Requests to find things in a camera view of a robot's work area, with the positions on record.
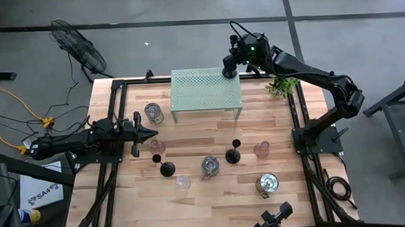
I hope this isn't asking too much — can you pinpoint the black aluminium table frame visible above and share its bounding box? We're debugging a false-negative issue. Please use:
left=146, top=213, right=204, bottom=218
left=56, top=65, right=361, bottom=227

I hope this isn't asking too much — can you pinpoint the black fan cable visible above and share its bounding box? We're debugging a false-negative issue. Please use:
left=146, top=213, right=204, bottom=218
left=39, top=52, right=82, bottom=118

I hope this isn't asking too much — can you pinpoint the green artificial potted plant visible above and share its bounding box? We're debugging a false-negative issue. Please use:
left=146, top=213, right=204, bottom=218
left=264, top=72, right=302, bottom=100

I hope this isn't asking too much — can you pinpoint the black metal candlestick holder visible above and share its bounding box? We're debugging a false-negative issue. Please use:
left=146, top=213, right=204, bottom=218
left=220, top=34, right=240, bottom=80
left=151, top=153, right=177, bottom=178
left=223, top=138, right=243, bottom=165

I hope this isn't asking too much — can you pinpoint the pink ribbed glass candle holder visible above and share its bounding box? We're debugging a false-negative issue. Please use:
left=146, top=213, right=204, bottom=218
left=149, top=138, right=166, bottom=155
left=252, top=140, right=272, bottom=160

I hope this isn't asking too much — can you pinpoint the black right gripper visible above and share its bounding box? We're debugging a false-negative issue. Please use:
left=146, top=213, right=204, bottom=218
left=221, top=32, right=275, bottom=71

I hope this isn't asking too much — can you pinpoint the black clamp device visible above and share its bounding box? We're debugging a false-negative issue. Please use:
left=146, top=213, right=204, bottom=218
left=250, top=201, right=295, bottom=227

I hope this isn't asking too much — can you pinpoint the glass jar table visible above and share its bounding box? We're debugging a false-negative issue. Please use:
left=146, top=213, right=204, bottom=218
left=200, top=155, right=221, bottom=181

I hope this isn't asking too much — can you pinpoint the yellow and blue object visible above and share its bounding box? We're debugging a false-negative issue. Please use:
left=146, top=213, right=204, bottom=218
left=18, top=207, right=42, bottom=227

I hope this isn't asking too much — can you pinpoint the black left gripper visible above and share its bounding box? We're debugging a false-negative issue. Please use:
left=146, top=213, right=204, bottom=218
left=121, top=110, right=160, bottom=159

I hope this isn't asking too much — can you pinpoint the clear ribbed glass candle holder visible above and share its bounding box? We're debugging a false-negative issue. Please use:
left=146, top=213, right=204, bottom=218
left=174, top=175, right=193, bottom=193

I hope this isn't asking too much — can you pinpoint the glass jar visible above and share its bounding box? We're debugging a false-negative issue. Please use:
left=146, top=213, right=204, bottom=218
left=144, top=102, right=165, bottom=126
left=255, top=172, right=281, bottom=200

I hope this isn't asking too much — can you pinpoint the coiled black cable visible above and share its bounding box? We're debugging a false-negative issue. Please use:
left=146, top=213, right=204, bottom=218
left=323, top=167, right=358, bottom=212

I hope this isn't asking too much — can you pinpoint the green perforated metal shelf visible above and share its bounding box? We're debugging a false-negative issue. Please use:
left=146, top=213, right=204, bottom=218
left=168, top=66, right=244, bottom=124

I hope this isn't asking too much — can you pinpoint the white cardboard box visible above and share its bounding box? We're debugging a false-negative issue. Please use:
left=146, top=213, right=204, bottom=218
left=17, top=160, right=65, bottom=210

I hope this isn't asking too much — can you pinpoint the black metal stand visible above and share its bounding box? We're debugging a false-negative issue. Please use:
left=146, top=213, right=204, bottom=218
left=361, top=73, right=405, bottom=182

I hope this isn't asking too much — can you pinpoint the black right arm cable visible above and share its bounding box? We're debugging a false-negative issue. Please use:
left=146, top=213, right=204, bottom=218
left=228, top=19, right=257, bottom=40

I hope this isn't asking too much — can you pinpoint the yellow extension cable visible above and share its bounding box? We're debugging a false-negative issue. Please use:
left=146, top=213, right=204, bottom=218
left=0, top=64, right=58, bottom=156

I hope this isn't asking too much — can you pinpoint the black floor fan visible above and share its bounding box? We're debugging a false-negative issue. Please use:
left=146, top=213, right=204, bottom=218
left=47, top=16, right=115, bottom=86

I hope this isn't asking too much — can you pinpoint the black side desk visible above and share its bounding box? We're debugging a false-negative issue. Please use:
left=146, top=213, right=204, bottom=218
left=0, top=123, right=78, bottom=227

